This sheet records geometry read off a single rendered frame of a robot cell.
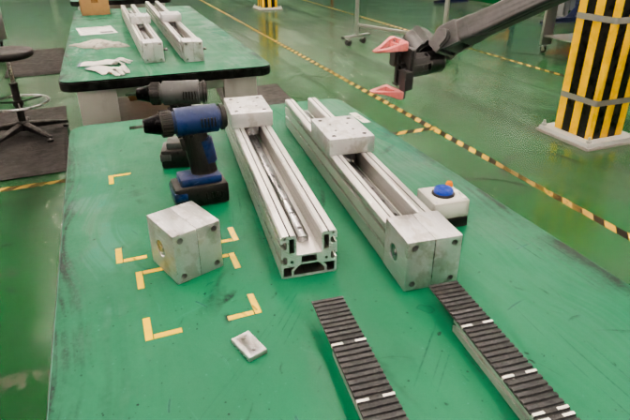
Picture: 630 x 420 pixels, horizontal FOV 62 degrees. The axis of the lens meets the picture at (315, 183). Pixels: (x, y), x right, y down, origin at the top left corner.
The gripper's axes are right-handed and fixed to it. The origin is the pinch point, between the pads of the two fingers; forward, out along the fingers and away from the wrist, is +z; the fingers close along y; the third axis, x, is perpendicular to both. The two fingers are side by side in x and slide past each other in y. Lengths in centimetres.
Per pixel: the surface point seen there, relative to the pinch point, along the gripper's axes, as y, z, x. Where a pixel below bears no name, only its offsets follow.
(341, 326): -18, 41, 51
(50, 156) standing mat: -119, 68, -256
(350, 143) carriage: -13.5, 10.8, 7.0
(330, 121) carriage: -13.1, 8.5, -5.5
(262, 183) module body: -15.3, 35.1, 11.4
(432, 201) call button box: -16.9, 6.7, 31.4
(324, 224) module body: -13.8, 32.6, 32.3
